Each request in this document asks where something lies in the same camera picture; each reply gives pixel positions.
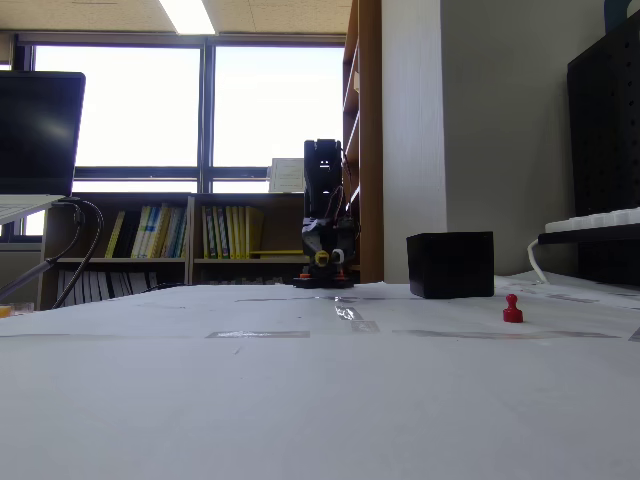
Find red plastic pawn piece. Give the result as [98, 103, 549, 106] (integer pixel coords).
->
[502, 293, 525, 324]

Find black robot base orange parts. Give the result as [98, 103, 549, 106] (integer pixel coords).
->
[292, 265, 354, 292]

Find black box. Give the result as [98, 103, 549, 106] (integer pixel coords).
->
[405, 230, 496, 300]

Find low wooden bookcase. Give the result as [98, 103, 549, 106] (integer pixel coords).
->
[187, 192, 347, 287]
[38, 192, 196, 310]

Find framed white paper sign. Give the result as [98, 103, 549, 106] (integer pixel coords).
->
[269, 157, 306, 194]

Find tall wooden bookcase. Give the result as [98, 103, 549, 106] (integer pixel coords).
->
[342, 0, 385, 285]

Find white paper table cover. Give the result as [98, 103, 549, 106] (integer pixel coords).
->
[0, 272, 640, 480]

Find row of books on shelf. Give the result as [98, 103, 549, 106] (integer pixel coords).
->
[130, 203, 189, 260]

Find slanted yellow book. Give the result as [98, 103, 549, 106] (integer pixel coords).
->
[104, 210, 127, 260]

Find white binder row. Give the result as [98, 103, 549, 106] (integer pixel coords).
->
[55, 269, 159, 304]

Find ceiling light panel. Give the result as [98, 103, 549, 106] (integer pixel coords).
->
[158, 0, 219, 36]

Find black shelf bar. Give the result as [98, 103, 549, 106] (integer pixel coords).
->
[537, 222, 640, 247]

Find white power strip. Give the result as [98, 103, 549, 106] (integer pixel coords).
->
[544, 207, 640, 234]

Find open laptop dark screen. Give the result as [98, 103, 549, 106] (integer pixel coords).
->
[0, 69, 87, 227]

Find black pegboard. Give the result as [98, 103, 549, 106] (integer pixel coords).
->
[566, 9, 640, 287]

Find small orange and clear object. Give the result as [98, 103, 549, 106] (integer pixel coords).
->
[0, 301, 36, 319]

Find dark blue object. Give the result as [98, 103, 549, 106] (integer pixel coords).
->
[602, 0, 640, 34]

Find red white servo cable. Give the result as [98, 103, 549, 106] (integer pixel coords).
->
[323, 154, 361, 224]

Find white power cable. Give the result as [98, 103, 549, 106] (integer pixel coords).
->
[527, 238, 552, 286]

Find window with dark frame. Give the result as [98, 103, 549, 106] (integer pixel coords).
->
[0, 32, 347, 242]

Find black laptop cable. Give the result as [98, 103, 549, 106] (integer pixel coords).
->
[51, 198, 105, 310]

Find grey sleeved laptop cable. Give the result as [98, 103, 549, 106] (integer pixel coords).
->
[0, 202, 85, 300]

